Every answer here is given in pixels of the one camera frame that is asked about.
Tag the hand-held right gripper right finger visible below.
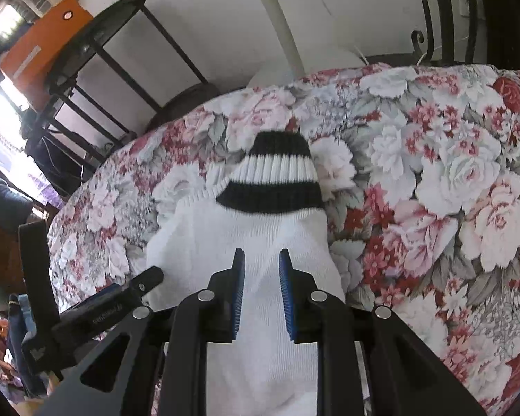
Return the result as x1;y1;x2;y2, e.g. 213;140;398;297
278;249;488;416

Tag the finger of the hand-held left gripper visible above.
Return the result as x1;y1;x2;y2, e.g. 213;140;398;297
76;284;124;313
128;266;164;303

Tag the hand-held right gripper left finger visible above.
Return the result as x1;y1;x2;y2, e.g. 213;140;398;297
35;248;247;416

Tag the white black-striped knit sweater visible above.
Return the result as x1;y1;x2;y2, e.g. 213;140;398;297
145;131;365;416

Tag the blue denim cloth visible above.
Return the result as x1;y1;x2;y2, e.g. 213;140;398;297
6;294;48;399

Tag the brown wooden furniture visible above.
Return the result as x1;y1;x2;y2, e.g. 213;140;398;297
0;217;48;291

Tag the dark grey cushion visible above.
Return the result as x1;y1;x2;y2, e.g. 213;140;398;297
0;175;33;222

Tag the floral bedspread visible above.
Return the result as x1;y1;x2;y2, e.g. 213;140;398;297
47;63;520;416

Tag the orange box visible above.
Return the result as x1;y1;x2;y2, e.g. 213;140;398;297
0;0;94;111

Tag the black round side table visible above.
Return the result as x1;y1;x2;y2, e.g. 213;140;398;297
21;0;209;170

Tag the white pipe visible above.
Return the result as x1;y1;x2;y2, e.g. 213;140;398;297
245;0;306;74

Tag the black metal bed frame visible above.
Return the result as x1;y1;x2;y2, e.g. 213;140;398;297
411;0;503;68

